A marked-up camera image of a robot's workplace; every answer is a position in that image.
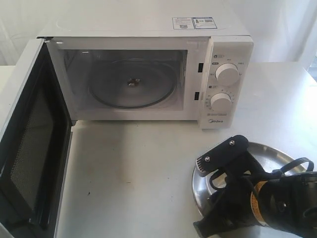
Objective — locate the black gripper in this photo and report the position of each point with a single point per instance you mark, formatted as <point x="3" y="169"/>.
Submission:
<point x="230" y="206"/>

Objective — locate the white microwave door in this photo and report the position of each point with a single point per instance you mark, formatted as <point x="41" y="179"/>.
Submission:
<point x="35" y="131"/>

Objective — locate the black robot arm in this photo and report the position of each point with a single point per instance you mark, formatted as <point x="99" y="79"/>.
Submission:
<point x="285" y="199"/>

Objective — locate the glass microwave turntable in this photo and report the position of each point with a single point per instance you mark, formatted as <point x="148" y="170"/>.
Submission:
<point x="132" y="83"/>

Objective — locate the white microwave oven body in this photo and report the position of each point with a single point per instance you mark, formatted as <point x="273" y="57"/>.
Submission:
<point x="77" y="46"/>

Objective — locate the round steel plate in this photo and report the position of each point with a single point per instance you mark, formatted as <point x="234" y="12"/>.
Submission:
<point x="269" y="158"/>

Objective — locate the upper white control knob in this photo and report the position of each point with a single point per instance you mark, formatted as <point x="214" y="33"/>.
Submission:
<point x="227" y="74"/>

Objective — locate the blue white label sticker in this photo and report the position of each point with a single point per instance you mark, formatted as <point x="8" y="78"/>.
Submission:
<point x="193" y="23"/>

